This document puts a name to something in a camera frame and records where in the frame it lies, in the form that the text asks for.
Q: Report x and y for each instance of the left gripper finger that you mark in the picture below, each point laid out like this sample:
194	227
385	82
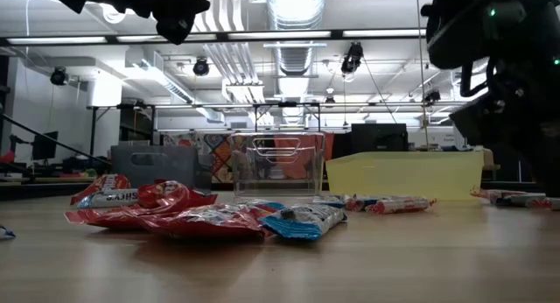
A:
175	14

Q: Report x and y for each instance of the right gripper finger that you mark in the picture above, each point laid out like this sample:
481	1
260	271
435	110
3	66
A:
520	141

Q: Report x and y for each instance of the orange white candy roll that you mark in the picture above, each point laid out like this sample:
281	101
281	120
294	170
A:
544	203
359	203

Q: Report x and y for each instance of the small packets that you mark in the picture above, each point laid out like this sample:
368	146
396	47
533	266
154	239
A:
400	205

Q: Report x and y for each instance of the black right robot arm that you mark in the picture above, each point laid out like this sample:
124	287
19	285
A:
464	31

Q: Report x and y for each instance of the cardboard box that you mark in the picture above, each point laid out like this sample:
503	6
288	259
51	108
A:
489	158

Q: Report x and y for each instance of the black hanging spotlight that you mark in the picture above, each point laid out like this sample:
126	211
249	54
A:
59	76
432	96
201	67
352	58

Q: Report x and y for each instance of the ceiling light strip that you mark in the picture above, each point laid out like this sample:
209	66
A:
280	34
380	33
57	40

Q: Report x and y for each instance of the yellow plastic bin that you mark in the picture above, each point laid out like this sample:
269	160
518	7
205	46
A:
402	176

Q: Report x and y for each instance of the large black monitor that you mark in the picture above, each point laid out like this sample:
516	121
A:
380	137

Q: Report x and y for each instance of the colourful patterned quilt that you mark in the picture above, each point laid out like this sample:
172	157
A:
219	158

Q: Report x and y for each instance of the dark grey plastic bin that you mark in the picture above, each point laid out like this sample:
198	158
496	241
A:
179	171

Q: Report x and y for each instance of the black overhead beam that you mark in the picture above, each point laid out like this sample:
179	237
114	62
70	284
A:
337	33

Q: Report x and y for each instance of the small computer monitor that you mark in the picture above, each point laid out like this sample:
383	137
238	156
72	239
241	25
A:
44	145

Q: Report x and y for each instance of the orange cloth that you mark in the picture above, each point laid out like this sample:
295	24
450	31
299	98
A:
306	163

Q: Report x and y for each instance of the clear plastic bin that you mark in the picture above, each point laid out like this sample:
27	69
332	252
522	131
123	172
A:
306	185

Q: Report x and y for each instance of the black background table frame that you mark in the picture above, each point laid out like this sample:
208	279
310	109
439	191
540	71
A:
93	128

